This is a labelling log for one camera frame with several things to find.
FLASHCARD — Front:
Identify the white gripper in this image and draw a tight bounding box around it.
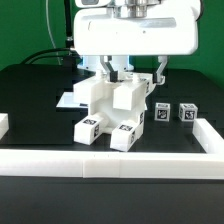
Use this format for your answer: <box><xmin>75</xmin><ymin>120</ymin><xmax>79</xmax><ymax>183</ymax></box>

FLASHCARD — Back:
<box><xmin>74</xmin><ymin>4</ymin><xmax>198</xmax><ymax>84</ymax></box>

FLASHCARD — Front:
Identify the white chair back frame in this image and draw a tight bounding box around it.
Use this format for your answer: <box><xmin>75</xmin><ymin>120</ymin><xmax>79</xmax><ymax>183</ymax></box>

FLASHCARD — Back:
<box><xmin>73</xmin><ymin>72</ymin><xmax>157</xmax><ymax>111</ymax></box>

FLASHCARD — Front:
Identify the white chair seat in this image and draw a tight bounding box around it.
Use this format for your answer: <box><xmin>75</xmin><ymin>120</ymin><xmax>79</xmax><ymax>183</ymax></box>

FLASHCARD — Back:
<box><xmin>88</xmin><ymin>86</ymin><xmax>146</xmax><ymax>139</ymax></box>

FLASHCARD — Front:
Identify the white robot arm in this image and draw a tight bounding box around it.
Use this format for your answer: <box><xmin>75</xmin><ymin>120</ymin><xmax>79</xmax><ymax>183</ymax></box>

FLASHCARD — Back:
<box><xmin>74</xmin><ymin>0</ymin><xmax>203</xmax><ymax>83</ymax></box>

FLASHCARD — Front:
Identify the white sheet with tags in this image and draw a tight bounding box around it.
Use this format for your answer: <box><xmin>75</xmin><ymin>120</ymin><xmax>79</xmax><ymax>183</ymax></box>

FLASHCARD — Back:
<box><xmin>56</xmin><ymin>92</ymin><xmax>88</xmax><ymax>109</ymax></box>

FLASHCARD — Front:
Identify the white U-shaped obstacle fence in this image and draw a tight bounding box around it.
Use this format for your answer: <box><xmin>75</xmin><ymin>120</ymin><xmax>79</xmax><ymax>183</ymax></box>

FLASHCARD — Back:
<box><xmin>0</xmin><ymin>118</ymin><xmax>224</xmax><ymax>180</ymax></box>

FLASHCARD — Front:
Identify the white block at left edge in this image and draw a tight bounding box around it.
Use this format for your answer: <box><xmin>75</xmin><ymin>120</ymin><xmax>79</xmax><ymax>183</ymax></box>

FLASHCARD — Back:
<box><xmin>0</xmin><ymin>113</ymin><xmax>9</xmax><ymax>140</ymax></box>

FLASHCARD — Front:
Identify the black cable thick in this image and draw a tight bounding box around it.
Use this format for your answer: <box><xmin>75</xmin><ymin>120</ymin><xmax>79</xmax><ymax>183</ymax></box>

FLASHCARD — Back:
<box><xmin>21</xmin><ymin>48</ymin><xmax>79</xmax><ymax>64</ymax></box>

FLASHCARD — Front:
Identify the black vertical cable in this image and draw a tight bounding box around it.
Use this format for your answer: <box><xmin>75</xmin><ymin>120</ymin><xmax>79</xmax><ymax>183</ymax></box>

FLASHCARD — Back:
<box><xmin>63</xmin><ymin>0</ymin><xmax>75</xmax><ymax>51</ymax></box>

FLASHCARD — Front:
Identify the white thin cable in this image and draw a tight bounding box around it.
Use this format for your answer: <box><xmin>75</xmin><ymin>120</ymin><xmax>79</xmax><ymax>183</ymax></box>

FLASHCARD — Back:
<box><xmin>45</xmin><ymin>0</ymin><xmax>63</xmax><ymax>66</ymax></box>

